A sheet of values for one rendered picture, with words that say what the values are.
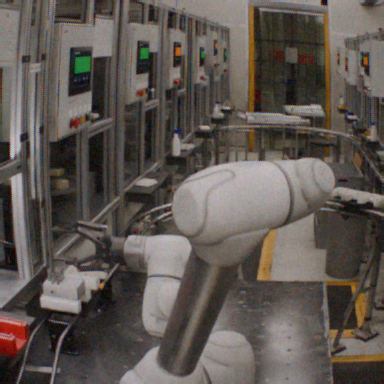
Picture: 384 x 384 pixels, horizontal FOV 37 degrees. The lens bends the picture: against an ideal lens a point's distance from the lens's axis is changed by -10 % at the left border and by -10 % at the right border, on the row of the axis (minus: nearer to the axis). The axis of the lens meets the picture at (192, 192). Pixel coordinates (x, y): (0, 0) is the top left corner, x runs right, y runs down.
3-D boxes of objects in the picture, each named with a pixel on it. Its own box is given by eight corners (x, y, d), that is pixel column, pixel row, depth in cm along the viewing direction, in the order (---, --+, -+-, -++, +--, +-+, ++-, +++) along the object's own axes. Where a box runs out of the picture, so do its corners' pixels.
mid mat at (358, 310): (373, 337, 344) (374, 335, 344) (291, 338, 353) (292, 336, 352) (361, 281, 440) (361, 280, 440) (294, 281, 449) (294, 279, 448)
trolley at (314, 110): (328, 179, 807) (330, 108, 785) (287, 177, 808) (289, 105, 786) (317, 166, 889) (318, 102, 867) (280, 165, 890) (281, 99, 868)
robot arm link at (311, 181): (284, 171, 134) (235, 177, 126) (335, 142, 119) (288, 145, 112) (300, 228, 131) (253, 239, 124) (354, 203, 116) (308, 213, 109)
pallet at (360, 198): (326, 206, 353) (327, 189, 350) (336, 201, 363) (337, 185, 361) (376, 216, 330) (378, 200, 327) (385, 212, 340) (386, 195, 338)
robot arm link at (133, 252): (150, 232, 173) (129, 230, 174) (143, 241, 164) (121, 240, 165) (151, 262, 175) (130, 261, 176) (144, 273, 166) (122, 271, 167)
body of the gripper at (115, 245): (131, 261, 175) (100, 257, 176) (130, 232, 173) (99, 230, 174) (124, 269, 168) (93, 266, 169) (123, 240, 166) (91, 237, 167)
